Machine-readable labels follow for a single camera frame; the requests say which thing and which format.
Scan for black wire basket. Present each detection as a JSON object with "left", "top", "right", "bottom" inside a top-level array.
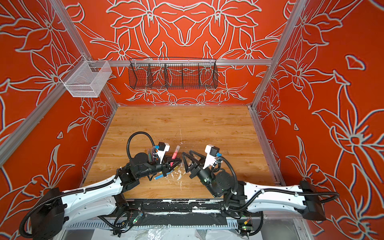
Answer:
[{"left": 128, "top": 58, "right": 219, "bottom": 90}]

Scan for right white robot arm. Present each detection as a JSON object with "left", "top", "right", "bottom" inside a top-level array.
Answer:
[{"left": 182, "top": 151, "right": 326, "bottom": 221}]

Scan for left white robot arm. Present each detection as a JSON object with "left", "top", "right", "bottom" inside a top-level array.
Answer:
[{"left": 27, "top": 153, "right": 182, "bottom": 240}]

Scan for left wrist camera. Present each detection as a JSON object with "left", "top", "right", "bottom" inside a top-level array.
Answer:
[{"left": 155, "top": 142, "right": 170, "bottom": 164}]

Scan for white wire basket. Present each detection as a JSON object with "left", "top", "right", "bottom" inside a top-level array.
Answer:
[{"left": 59, "top": 56, "right": 112, "bottom": 98}]

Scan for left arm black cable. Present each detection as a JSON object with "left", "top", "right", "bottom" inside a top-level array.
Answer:
[{"left": 18, "top": 131, "right": 157, "bottom": 239}]

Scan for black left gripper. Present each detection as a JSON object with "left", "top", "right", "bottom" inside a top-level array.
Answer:
[{"left": 138, "top": 154, "right": 182, "bottom": 179}]

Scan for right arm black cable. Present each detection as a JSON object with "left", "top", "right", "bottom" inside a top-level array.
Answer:
[{"left": 215, "top": 155, "right": 340, "bottom": 212}]

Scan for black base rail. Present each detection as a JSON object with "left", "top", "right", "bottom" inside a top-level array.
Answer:
[{"left": 65, "top": 197, "right": 265, "bottom": 232}]

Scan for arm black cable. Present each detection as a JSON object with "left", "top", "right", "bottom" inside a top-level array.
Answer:
[
  {"left": 215, "top": 155, "right": 340, "bottom": 212},
  {"left": 18, "top": 131, "right": 157, "bottom": 239}
]

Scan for aluminium frame rails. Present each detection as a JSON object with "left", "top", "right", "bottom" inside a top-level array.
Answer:
[{"left": 0, "top": 0, "right": 310, "bottom": 187}]

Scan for green marker pen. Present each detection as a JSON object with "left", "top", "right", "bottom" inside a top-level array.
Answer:
[{"left": 148, "top": 150, "right": 153, "bottom": 163}]

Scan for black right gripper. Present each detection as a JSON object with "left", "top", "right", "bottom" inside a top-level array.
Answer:
[{"left": 182, "top": 150, "right": 223, "bottom": 201}]

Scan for blue marker pen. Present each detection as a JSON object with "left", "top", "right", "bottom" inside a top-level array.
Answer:
[{"left": 155, "top": 173, "right": 170, "bottom": 180}]

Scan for pink marker pen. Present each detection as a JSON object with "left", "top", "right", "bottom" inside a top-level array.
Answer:
[{"left": 170, "top": 149, "right": 180, "bottom": 167}]

